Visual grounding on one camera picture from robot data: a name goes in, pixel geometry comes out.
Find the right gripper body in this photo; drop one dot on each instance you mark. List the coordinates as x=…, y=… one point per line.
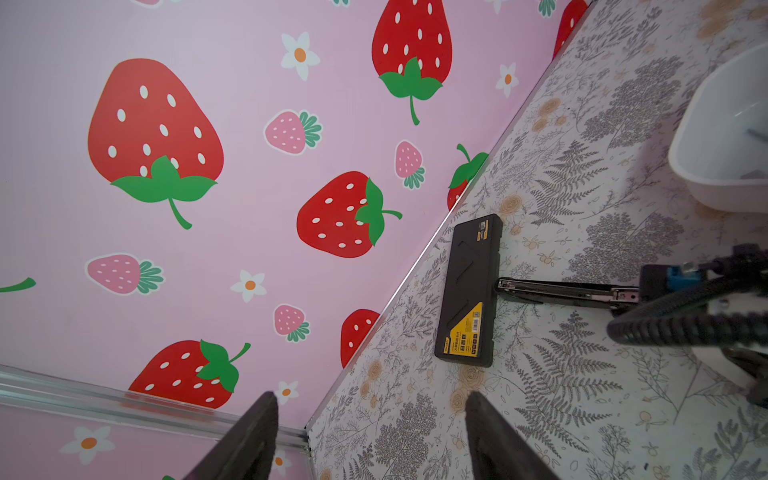
x=716, y=311

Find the white plastic tray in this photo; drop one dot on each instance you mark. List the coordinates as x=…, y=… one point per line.
x=720, y=147

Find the black stapler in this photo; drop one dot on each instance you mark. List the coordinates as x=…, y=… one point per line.
x=473, y=284

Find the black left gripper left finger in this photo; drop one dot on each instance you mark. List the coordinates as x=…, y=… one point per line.
x=247, y=450

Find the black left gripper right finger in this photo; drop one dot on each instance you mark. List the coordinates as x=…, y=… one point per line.
x=497, y=451

